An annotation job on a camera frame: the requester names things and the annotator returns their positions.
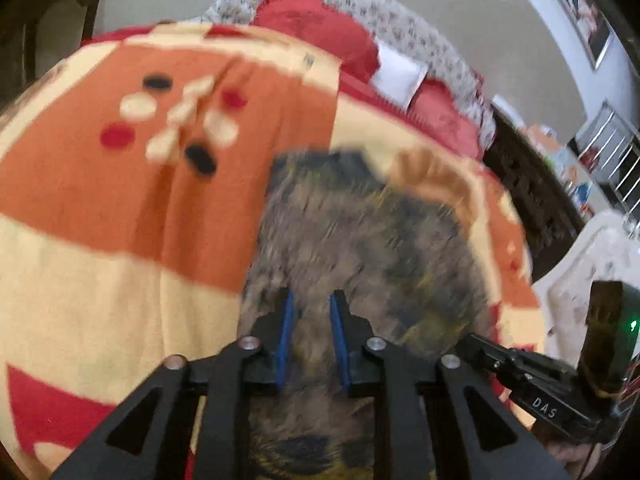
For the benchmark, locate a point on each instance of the person's right hand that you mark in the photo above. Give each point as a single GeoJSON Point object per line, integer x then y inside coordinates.
{"type": "Point", "coordinates": [567, 455]}

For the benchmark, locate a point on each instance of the red heart pillow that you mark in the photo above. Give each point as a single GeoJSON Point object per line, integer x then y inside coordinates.
{"type": "Point", "coordinates": [320, 25]}
{"type": "Point", "coordinates": [445, 115]}

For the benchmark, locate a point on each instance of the metal stair railing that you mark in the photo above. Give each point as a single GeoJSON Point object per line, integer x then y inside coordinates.
{"type": "Point", "coordinates": [615, 160]}

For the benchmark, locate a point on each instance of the floral patterned shirt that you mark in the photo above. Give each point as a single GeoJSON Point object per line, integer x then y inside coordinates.
{"type": "Point", "coordinates": [360, 240]}

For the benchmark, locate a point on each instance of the orange printed blanket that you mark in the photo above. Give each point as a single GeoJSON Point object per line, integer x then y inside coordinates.
{"type": "Point", "coordinates": [100, 210]}

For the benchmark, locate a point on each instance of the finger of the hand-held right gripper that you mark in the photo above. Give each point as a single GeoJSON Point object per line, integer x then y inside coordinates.
{"type": "Point", "coordinates": [487, 352]}

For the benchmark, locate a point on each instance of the dark wooden side table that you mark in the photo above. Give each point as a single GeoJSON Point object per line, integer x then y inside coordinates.
{"type": "Point", "coordinates": [55, 15]}

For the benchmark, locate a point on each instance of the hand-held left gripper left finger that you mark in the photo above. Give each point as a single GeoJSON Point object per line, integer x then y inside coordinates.
{"type": "Point", "coordinates": [285, 340]}

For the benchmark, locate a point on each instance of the dark carved wooden cabinet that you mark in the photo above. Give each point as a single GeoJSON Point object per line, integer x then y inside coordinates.
{"type": "Point", "coordinates": [535, 195]}

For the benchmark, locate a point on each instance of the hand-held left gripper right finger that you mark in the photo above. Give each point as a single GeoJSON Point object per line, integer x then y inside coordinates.
{"type": "Point", "coordinates": [340, 345]}

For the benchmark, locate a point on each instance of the white ornate chair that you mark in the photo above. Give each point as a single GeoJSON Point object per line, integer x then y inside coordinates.
{"type": "Point", "coordinates": [575, 270]}

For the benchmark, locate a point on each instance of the orange cardboard box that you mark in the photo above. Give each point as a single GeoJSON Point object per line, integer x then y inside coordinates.
{"type": "Point", "coordinates": [537, 135]}

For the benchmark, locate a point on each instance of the framed wall picture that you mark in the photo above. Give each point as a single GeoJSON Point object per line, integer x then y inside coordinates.
{"type": "Point", "coordinates": [582, 10]}

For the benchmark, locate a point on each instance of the white pillow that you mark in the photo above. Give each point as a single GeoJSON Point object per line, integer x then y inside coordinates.
{"type": "Point", "coordinates": [400, 75]}

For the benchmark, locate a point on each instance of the bed with floral headboard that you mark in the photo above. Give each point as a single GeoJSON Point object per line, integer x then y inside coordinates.
{"type": "Point", "coordinates": [360, 5]}

